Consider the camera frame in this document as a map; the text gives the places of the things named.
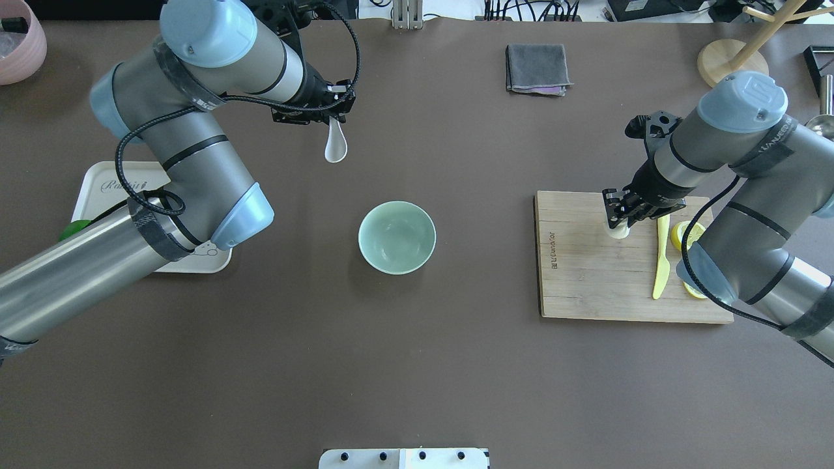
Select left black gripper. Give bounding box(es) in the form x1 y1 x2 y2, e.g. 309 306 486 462
271 63 356 125

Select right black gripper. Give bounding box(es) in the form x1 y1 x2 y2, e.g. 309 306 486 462
601 160 688 229

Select white ceramic spoon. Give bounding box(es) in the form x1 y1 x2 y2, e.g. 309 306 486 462
324 117 348 163

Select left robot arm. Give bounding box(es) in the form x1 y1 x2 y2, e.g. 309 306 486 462
2 1 357 358

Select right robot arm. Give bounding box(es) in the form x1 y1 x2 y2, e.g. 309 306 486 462
602 70 833 365

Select pale green bowl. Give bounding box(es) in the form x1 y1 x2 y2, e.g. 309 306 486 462
358 200 437 276

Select pink bowl with cubes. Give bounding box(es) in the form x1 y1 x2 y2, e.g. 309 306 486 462
1 1 47 85

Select bamboo cutting board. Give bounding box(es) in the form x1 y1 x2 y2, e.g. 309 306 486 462
534 191 734 324

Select yellow plastic knife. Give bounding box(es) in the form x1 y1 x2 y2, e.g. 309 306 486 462
652 216 670 300

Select grey folded cloth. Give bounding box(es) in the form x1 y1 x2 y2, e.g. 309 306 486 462
504 44 574 97

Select wooden mug tree stand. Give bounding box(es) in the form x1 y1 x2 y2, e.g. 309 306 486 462
697 1 833 87

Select silver metal scoop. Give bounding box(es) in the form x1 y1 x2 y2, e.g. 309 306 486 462
805 74 833 141

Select white rectangular tray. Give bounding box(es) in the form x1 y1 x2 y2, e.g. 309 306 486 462
70 161 233 274

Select green lime toy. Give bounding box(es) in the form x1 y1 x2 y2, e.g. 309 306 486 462
59 219 92 242

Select lemon half near handle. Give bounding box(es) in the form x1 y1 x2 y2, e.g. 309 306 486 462
670 220 706 251

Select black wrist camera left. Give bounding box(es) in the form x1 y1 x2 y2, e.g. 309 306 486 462
242 1 316 36

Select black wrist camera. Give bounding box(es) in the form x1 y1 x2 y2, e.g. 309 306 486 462
624 111 683 156
242 1 316 36

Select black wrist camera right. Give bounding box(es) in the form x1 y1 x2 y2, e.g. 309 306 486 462
624 111 683 156

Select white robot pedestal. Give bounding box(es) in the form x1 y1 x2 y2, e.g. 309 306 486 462
318 446 491 468

